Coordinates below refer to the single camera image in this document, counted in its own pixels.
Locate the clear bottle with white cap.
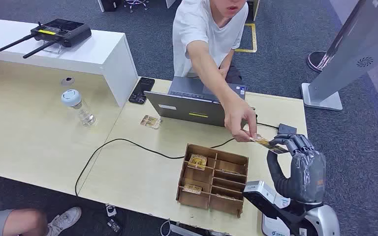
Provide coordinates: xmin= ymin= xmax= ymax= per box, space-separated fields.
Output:
xmin=61 ymin=89 xmax=96 ymax=127

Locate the grey laptop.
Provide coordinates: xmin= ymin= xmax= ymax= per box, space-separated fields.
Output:
xmin=143 ymin=76 xmax=256 ymax=128

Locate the white cable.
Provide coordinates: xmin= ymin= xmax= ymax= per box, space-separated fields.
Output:
xmin=159 ymin=220 xmax=173 ymax=236

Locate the small dark hub box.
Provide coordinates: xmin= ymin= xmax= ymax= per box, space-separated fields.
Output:
xmin=277 ymin=123 xmax=298 ymax=136

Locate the black remote controller with antennas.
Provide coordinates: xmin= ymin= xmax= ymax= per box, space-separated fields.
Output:
xmin=0 ymin=18 xmax=93 ymax=59

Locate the person's right hand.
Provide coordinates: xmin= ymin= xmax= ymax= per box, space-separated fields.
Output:
xmin=223 ymin=97 xmax=258 ymax=143

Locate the white desk shelf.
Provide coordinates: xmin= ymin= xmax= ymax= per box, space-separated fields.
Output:
xmin=0 ymin=17 xmax=139 ymax=108

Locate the white cabinet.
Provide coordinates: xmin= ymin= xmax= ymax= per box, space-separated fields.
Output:
xmin=246 ymin=0 xmax=261 ymax=22

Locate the white sneaker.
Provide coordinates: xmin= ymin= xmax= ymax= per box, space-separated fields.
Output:
xmin=46 ymin=206 xmax=82 ymax=236

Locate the wooden compartment organizer box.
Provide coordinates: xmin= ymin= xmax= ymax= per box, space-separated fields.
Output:
xmin=176 ymin=144 xmax=250 ymax=219

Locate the clear controller stand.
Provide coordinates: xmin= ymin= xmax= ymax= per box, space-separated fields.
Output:
xmin=42 ymin=40 xmax=63 ymax=55

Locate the silver kiosk stand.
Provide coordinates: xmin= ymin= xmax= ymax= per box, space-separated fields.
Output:
xmin=300 ymin=0 xmax=378 ymax=112

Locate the yellow floor tape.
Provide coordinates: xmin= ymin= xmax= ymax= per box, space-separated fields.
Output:
xmin=234 ymin=23 xmax=258 ymax=54

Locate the black smartphone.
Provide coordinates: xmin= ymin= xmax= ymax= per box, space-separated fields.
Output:
xmin=128 ymin=77 xmax=156 ymax=105

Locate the chrome chair base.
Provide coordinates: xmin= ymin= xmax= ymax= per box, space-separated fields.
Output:
xmin=124 ymin=0 xmax=150 ymax=13

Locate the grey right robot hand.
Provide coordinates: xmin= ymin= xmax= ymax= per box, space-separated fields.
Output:
xmin=266 ymin=133 xmax=327 ymax=205

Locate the long black cable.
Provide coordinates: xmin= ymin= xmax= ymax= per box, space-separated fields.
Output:
xmin=74 ymin=114 xmax=259 ymax=198

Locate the round black stand base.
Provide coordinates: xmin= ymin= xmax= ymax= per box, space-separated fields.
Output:
xmin=306 ymin=50 xmax=331 ymax=73

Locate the person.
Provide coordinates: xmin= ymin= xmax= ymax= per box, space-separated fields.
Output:
xmin=172 ymin=0 xmax=258 ymax=143

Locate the black box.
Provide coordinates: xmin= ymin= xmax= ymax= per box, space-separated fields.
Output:
xmin=97 ymin=0 xmax=122 ymax=13

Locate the person's bare leg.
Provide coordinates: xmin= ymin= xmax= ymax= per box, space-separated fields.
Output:
xmin=0 ymin=208 xmax=49 ymax=236

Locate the gold printed ID card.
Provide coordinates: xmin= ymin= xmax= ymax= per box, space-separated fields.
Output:
xmin=249 ymin=135 xmax=290 ymax=155

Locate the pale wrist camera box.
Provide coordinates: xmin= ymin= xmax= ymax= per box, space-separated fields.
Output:
xmin=243 ymin=180 xmax=305 ymax=234

